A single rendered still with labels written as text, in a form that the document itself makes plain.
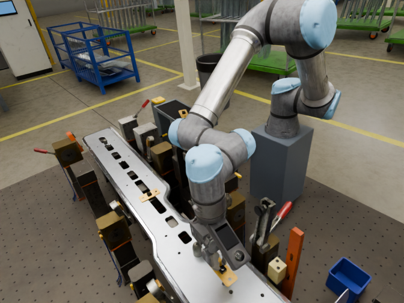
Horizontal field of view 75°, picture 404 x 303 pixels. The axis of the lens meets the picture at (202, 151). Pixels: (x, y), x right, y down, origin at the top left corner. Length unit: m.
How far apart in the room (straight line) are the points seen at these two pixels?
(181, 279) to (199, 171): 0.43
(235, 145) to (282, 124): 0.61
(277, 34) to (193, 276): 0.71
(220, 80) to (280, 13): 0.22
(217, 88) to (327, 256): 0.88
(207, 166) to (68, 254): 1.06
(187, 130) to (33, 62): 6.94
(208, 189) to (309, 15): 0.47
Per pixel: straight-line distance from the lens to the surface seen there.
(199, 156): 0.51
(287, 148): 1.15
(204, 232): 0.65
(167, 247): 0.92
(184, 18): 4.62
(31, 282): 1.45
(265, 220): 0.75
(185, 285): 0.84
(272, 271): 0.80
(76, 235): 1.51
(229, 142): 0.58
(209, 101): 0.68
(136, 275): 0.90
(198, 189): 0.53
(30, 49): 7.45
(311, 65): 0.87
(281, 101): 1.14
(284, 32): 0.76
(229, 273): 0.77
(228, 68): 0.72
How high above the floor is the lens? 1.73
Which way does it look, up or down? 35 degrees down
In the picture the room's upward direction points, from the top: 6 degrees counter-clockwise
